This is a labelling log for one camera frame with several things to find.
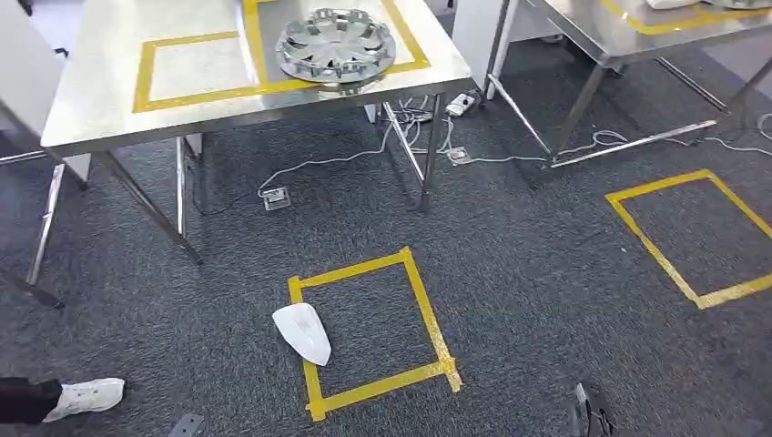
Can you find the black robot left foot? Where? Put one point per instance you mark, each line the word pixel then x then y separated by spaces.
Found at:
pixel 186 425

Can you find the white partition board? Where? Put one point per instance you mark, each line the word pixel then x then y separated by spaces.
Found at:
pixel 470 36
pixel 24 72

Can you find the white plastic mirror cover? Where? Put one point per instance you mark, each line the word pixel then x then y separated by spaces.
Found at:
pixel 669 3
pixel 301 332

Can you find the steel floor socket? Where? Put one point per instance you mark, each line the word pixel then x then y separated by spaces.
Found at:
pixel 276 199
pixel 459 155

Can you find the silver wheel hubcap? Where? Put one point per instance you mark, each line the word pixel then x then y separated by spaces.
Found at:
pixel 742 3
pixel 335 45

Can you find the white power strip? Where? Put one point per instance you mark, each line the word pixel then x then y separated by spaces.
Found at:
pixel 460 104

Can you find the yellow tape table marking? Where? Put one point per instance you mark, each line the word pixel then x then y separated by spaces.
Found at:
pixel 663 25

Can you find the yellow floor tape outline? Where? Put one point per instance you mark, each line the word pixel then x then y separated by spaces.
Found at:
pixel 657 247
pixel 374 386

